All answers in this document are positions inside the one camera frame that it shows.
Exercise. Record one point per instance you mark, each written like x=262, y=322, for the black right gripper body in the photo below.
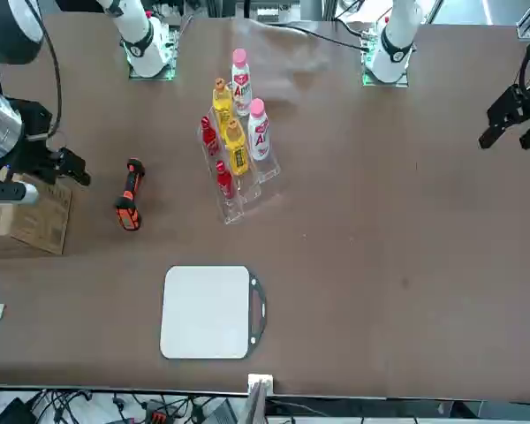
x=33, y=132

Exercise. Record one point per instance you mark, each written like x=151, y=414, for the orange black barcode scanner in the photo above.
x=130, y=199

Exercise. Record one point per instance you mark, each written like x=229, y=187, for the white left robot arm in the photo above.
x=395, y=40

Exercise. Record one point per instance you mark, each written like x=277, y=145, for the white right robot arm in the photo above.
x=146, y=40

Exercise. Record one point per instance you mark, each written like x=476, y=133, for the brown cardboard box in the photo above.
x=40, y=216

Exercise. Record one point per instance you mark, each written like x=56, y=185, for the red drink bottle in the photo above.
x=224, y=181
x=209, y=137

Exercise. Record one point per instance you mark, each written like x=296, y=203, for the yellow drink bottle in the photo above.
x=237, y=152
x=221, y=106

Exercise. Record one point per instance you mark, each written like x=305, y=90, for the clear acrylic tiered shelf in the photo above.
x=247, y=190

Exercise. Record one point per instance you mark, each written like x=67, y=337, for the white bottle pink cap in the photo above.
x=259, y=132
x=240, y=88

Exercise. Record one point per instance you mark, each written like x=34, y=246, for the white flat digital scale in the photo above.
x=205, y=311

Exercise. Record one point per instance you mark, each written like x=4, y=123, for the orange black power strip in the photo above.
x=158, y=415

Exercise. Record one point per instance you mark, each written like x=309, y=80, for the grey power adapter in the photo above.
x=221, y=414

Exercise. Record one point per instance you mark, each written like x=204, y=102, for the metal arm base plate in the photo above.
x=368, y=79
x=170, y=66

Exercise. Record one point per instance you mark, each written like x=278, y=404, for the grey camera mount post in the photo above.
x=260, y=388

